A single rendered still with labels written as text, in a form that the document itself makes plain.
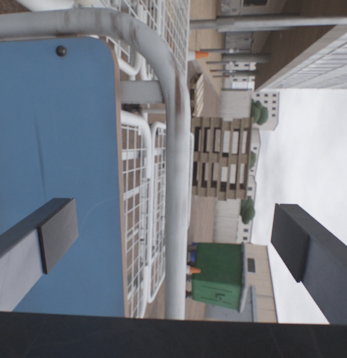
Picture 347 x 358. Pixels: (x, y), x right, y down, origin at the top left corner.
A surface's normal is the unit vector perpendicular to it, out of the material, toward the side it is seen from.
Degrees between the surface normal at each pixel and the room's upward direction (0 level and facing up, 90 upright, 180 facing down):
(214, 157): 90
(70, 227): 10
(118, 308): 90
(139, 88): 90
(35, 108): 90
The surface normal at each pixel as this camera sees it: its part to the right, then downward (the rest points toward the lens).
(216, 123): -0.20, 0.14
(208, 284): -0.26, 0.55
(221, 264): -0.12, -0.83
